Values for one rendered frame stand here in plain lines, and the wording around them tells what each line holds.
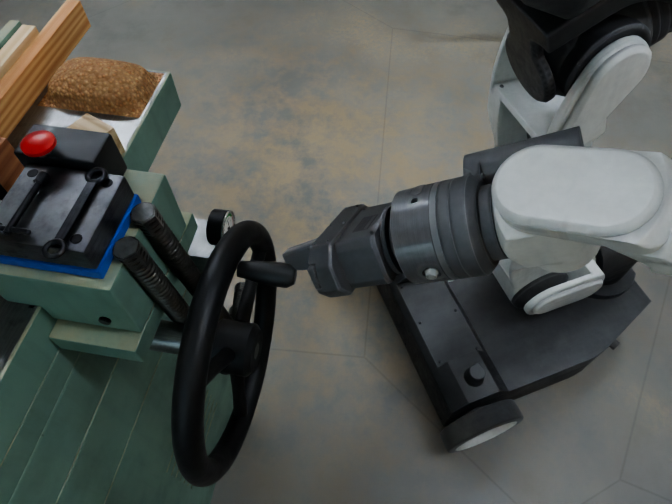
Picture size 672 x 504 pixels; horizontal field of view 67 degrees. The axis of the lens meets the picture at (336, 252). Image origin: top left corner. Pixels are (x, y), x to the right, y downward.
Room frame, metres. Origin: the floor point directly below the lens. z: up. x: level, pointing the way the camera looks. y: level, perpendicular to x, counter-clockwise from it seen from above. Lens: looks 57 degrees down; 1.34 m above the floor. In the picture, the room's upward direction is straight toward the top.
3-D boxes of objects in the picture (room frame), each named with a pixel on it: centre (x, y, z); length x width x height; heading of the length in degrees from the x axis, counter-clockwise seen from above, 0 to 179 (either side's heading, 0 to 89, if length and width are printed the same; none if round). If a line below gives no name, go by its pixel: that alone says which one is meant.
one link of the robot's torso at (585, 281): (0.66, -0.52, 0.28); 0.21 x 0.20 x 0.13; 110
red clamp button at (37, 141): (0.33, 0.27, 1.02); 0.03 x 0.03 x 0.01
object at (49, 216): (0.30, 0.25, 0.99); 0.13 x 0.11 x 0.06; 170
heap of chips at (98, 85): (0.55, 0.31, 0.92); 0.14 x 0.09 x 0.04; 80
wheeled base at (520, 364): (0.65, -0.49, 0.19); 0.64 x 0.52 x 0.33; 110
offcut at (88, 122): (0.44, 0.29, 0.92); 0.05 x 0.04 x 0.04; 57
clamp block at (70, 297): (0.29, 0.25, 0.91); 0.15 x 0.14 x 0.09; 170
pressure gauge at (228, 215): (0.50, 0.20, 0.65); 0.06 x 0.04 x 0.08; 170
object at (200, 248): (0.51, 0.27, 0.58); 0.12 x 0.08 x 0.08; 80
